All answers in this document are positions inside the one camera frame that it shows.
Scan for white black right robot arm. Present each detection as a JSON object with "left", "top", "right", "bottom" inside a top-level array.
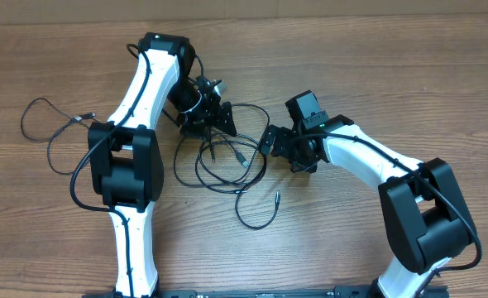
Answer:
[{"left": 261, "top": 90, "right": 482, "bottom": 297}]

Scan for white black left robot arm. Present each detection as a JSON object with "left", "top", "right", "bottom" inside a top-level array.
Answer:
[{"left": 69, "top": 32, "right": 237, "bottom": 297}]

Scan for black cable bundle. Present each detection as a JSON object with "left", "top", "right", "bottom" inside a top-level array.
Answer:
[{"left": 172, "top": 103, "right": 271, "bottom": 195}]

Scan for black cable silver plugs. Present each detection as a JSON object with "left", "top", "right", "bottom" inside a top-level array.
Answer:
[{"left": 234, "top": 180, "right": 282, "bottom": 231}]

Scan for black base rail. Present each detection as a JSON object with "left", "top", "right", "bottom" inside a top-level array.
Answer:
[{"left": 82, "top": 284, "right": 377, "bottom": 298}]

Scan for thin black cable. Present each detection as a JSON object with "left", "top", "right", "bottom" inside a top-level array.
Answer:
[{"left": 19, "top": 97, "right": 100, "bottom": 176}]

